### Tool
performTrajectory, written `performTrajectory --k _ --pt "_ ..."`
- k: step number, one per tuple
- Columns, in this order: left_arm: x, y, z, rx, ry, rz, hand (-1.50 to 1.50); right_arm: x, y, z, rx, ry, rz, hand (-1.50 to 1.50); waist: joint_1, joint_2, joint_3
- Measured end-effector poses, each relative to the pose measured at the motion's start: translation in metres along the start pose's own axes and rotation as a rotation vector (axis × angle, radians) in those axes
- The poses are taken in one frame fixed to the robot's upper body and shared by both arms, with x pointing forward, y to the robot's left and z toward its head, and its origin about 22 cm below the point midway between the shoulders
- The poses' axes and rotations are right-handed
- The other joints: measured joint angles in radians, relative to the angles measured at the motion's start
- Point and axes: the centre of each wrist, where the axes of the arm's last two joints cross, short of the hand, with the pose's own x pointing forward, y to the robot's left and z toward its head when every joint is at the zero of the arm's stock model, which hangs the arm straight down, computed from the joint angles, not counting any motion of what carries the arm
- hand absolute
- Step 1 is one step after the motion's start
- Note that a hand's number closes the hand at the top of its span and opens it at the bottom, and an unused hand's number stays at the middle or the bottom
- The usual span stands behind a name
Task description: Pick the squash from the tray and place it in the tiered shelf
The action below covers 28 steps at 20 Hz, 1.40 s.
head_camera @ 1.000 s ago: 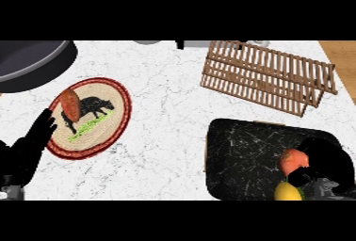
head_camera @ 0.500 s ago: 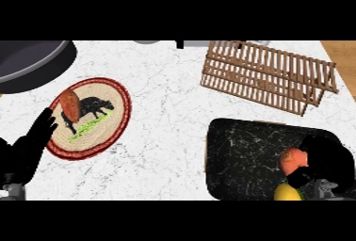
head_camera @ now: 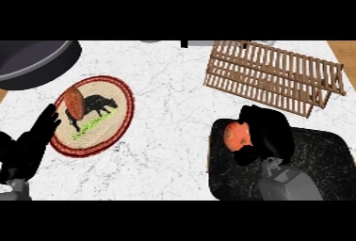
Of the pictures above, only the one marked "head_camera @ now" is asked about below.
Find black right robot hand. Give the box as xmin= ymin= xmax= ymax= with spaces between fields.
xmin=231 ymin=104 xmax=296 ymax=167

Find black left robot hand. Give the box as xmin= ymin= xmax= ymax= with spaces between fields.
xmin=0 ymin=103 xmax=62 ymax=182

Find black speckled tray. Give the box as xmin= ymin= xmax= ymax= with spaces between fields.
xmin=205 ymin=118 xmax=356 ymax=201

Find brown wooden tiered shelf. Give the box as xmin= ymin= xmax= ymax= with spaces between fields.
xmin=202 ymin=40 xmax=347 ymax=119

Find round woven bear placemat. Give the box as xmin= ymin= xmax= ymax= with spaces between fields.
xmin=48 ymin=74 xmax=135 ymax=159

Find brown sweet potato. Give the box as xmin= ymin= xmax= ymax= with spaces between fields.
xmin=62 ymin=87 xmax=85 ymax=121

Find dark grey pot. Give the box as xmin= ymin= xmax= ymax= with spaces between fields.
xmin=0 ymin=40 xmax=82 ymax=91

